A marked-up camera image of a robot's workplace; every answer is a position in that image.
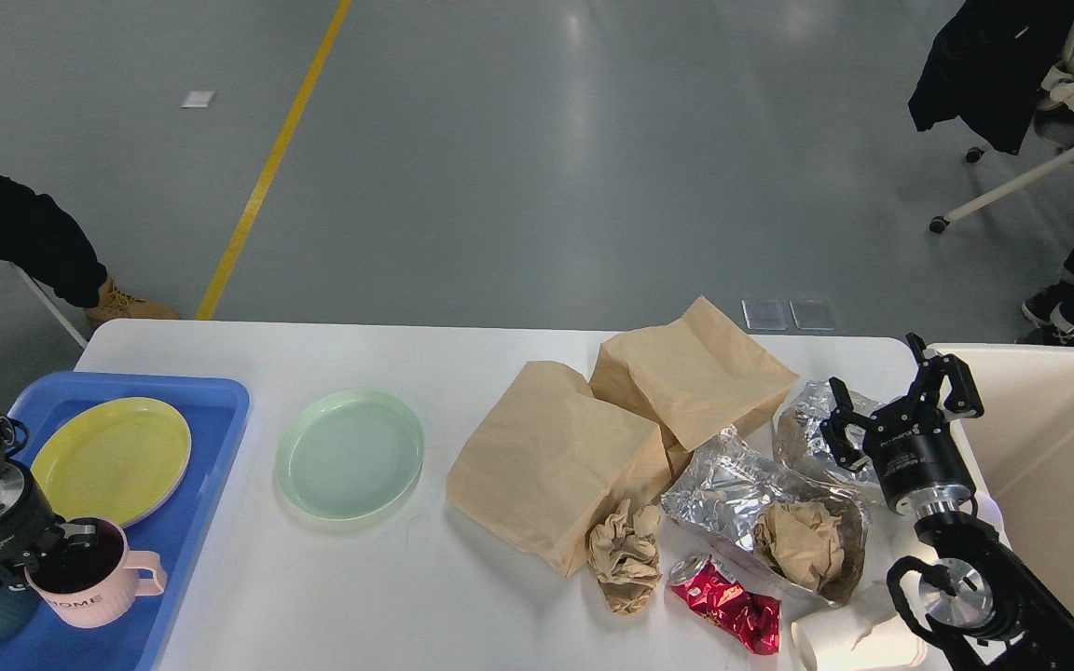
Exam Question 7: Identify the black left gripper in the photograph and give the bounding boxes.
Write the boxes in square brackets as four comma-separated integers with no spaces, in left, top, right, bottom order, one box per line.
[0,461,101,592]

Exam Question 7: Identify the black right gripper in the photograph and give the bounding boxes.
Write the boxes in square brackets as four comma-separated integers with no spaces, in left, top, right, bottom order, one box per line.
[819,333,985,515]

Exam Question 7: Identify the pink mug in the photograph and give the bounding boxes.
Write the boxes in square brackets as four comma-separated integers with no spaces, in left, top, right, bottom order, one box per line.
[24,517,166,629]

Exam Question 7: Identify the mint green plate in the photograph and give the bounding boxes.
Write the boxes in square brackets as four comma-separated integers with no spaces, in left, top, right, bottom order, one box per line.
[274,390,425,522]

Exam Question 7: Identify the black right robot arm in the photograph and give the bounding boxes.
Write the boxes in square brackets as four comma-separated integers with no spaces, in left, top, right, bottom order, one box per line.
[819,333,1074,670]

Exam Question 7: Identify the rear silver foil wrapper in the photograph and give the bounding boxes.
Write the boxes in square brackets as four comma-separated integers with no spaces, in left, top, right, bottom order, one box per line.
[772,379,884,505]

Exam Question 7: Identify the right clear floor plate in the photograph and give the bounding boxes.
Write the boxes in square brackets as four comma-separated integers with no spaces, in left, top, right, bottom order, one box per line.
[788,300,838,332]

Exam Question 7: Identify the clear floor plate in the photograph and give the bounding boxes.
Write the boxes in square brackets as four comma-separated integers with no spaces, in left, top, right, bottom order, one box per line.
[741,300,789,333]
[788,300,838,332]

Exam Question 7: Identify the yellow plate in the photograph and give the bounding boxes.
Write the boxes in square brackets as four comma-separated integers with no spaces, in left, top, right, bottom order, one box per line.
[30,398,192,527]

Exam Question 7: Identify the beige plastic bin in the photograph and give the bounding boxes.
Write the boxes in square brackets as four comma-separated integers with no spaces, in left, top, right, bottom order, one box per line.
[937,342,1074,615]

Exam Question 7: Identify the crumpled paper in foil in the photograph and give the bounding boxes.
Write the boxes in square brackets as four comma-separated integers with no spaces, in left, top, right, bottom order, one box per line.
[751,500,847,592]

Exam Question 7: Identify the left clear floor plate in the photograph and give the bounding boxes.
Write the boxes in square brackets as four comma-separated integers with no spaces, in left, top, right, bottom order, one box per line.
[741,300,789,333]

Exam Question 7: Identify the silver foil bag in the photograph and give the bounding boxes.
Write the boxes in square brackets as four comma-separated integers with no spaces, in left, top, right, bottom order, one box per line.
[661,426,869,608]

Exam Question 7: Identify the rear brown paper bag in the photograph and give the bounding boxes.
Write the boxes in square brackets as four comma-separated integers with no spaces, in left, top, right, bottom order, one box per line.
[589,296,798,477]

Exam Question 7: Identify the white paper cup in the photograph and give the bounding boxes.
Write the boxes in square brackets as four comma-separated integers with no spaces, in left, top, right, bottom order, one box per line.
[790,582,929,670]

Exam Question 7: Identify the blue plastic tray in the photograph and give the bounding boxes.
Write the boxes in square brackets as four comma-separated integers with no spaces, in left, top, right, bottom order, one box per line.
[0,371,250,670]

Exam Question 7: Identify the crushed red can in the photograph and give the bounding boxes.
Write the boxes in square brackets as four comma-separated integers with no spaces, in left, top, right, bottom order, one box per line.
[668,554,781,657]

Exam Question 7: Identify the tan boot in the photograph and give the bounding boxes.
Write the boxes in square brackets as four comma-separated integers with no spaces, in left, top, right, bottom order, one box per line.
[84,277,182,323]

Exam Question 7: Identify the crumpled brown paper ball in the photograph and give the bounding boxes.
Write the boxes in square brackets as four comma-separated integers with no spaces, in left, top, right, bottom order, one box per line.
[587,500,662,616]

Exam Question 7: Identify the person in black left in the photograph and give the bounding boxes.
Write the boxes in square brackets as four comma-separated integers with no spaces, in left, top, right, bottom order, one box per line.
[0,174,108,309]

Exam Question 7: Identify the large brown paper bag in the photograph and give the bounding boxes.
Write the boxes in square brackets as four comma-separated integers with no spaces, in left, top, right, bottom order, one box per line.
[445,361,672,577]

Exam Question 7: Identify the black jacket on chair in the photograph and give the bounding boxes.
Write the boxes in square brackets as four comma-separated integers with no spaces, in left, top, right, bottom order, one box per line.
[908,1,1074,156]

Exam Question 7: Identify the white floor tag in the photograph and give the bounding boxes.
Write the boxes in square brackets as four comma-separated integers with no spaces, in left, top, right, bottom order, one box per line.
[182,90,216,110]

